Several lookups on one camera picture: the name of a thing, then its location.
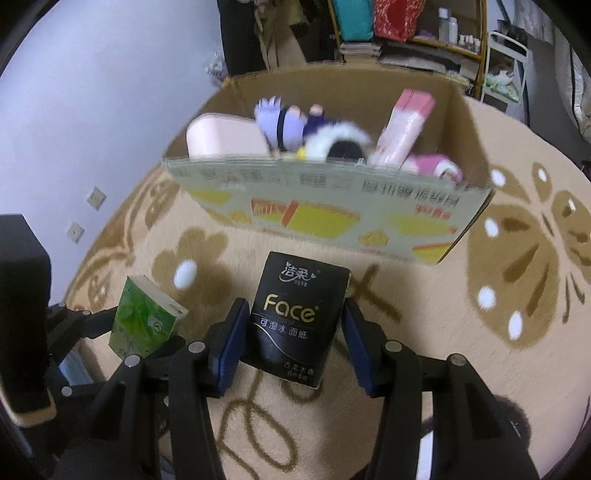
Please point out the printed cardboard box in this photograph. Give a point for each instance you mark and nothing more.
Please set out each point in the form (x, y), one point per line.
(332, 212)

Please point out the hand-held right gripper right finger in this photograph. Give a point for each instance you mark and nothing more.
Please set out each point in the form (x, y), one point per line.
(364, 350)

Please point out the cream padded chair cover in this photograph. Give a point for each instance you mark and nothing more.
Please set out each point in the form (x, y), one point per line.
(577, 92)

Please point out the green tissue packet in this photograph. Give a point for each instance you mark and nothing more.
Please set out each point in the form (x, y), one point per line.
(143, 314)

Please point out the stack of papers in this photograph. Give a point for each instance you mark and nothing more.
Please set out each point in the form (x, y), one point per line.
(415, 60)

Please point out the purple haired doll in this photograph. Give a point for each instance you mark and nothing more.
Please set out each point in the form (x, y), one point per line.
(286, 124)

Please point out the white trolley cart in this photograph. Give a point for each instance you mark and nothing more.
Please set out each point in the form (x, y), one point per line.
(508, 46)

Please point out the pink plush toy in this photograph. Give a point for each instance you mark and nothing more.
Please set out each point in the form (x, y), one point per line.
(429, 166)

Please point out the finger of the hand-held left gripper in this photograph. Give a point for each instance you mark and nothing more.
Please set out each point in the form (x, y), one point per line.
(87, 325)
(168, 348)

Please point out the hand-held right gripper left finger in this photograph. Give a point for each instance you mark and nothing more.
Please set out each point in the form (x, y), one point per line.
(228, 350)

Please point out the wooden shelf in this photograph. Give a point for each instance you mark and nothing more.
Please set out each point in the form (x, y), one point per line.
(482, 27)

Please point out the person's left leg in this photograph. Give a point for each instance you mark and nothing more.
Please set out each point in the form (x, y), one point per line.
(74, 369)

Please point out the short white bottle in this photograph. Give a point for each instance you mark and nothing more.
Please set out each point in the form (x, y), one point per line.
(453, 30)

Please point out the pink white toast plush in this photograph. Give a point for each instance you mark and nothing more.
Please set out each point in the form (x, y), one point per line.
(221, 136)

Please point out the white fluffy plush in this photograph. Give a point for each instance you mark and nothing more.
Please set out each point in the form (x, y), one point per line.
(337, 138)

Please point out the pink tissue packet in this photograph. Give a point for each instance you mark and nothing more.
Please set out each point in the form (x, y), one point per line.
(401, 129)

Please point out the beige hanging cloth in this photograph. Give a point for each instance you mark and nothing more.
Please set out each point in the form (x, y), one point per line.
(286, 46)

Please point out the green white plush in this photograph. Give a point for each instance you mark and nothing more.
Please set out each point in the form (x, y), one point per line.
(501, 83)

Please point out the black coat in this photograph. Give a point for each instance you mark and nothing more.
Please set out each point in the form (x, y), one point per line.
(240, 37)

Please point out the beige patterned rug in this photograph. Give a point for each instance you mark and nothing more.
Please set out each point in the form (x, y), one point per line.
(415, 300)

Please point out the tall white bottle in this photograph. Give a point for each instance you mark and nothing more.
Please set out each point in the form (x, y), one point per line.
(444, 25)

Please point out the red patterned bag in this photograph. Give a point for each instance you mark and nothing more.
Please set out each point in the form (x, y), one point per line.
(397, 18)

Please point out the stack of books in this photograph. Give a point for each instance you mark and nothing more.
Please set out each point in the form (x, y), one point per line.
(360, 50)

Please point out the plastic bag with toys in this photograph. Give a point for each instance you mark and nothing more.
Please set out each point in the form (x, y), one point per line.
(214, 69)

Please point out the white wall socket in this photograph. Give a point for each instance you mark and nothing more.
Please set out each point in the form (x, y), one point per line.
(96, 197)
(75, 232)

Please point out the teal bag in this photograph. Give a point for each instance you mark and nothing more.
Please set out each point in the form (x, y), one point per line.
(353, 18)

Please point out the black tissue packet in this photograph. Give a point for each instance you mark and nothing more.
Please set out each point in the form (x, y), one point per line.
(295, 318)

